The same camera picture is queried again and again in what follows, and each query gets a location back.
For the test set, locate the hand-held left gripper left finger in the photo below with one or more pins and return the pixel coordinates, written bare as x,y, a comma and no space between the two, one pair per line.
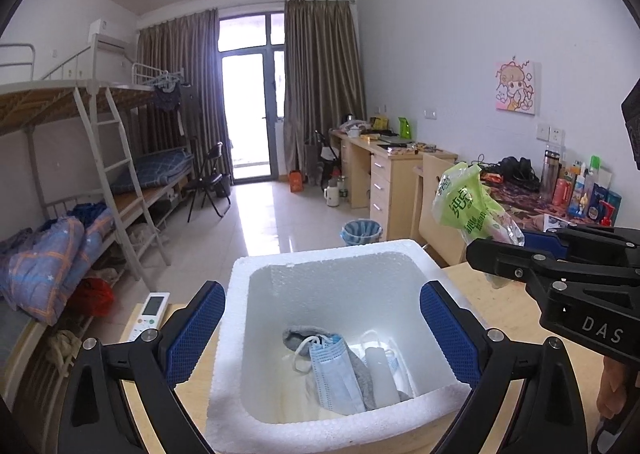
195,329

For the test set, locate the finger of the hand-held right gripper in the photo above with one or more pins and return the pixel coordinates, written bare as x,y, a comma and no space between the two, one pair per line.
500,259
547,240

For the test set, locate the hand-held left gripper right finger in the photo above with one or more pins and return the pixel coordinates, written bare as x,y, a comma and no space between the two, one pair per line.
447,329

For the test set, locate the white face mask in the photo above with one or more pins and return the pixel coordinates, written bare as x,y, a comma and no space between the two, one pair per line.
397,366

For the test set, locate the green tissue packet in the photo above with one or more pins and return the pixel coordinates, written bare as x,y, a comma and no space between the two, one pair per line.
465,204

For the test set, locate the white foam tube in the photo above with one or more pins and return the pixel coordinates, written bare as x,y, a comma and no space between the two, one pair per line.
381,374

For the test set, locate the grey sock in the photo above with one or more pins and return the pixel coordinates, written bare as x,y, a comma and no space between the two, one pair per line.
300,336

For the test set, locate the blue face mask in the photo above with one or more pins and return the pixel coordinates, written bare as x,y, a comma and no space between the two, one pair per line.
335,374

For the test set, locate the white foam box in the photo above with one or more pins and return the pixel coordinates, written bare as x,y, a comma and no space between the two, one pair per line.
330,284

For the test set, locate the person's right hand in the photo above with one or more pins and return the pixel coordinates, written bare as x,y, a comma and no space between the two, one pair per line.
615,386

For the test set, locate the white remote control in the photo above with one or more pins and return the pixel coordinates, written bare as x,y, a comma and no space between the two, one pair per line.
150,314

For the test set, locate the wooden chair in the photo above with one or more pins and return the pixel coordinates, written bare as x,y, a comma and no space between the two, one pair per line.
440,234

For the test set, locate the white lotion bottle red pump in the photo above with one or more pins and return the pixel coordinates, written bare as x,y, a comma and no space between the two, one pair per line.
607,213

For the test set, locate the clear tumbler bottle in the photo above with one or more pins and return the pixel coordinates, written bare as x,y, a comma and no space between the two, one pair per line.
549,174

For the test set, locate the black bag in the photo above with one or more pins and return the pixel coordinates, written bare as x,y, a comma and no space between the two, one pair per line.
517,168

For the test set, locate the green box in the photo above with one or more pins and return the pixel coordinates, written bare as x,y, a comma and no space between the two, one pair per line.
597,174

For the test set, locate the red cloth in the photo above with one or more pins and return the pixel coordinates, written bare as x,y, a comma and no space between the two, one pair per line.
92,296

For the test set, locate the blue trash bin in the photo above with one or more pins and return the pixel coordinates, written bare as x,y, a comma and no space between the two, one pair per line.
361,233

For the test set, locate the wooden desk with drawers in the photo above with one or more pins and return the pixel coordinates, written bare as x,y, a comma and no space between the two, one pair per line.
395,174

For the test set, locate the black folding chair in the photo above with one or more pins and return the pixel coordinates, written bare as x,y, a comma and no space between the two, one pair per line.
207,184

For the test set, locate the green pouch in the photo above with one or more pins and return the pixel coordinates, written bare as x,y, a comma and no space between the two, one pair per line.
406,128

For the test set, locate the blue orange patterned blanket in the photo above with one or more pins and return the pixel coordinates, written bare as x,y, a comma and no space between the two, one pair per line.
50,254

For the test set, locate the blue checked quilt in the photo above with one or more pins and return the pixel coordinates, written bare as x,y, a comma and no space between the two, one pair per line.
155,169

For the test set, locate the white thermos jug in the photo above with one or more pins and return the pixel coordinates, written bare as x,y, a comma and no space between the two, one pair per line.
332,195

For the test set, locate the white bunk bed ladder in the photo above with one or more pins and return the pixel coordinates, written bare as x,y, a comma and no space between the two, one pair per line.
117,169

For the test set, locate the orange bag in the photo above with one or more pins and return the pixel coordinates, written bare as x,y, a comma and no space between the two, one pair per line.
297,181

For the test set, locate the yellow box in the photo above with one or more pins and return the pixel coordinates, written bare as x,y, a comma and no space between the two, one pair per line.
379,123

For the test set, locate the glass balcony door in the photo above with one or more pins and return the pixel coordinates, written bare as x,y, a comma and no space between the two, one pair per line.
250,109

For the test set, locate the brown curtain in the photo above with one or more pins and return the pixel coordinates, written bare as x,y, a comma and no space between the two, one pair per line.
180,94
322,84

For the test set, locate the hanging dark clothes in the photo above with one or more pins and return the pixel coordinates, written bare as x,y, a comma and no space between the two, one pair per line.
167,95

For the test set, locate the metal bunk bed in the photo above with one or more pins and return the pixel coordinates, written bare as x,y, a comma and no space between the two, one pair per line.
45,99

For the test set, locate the white air conditioner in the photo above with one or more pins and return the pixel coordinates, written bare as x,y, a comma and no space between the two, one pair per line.
107,37

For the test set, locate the white wall socket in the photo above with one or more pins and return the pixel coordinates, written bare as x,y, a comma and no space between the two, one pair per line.
550,133

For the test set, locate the pink cartoon wall picture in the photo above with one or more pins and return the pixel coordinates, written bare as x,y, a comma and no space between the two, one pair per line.
517,87

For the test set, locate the white wall switch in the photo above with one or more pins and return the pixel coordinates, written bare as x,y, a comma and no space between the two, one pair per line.
430,113

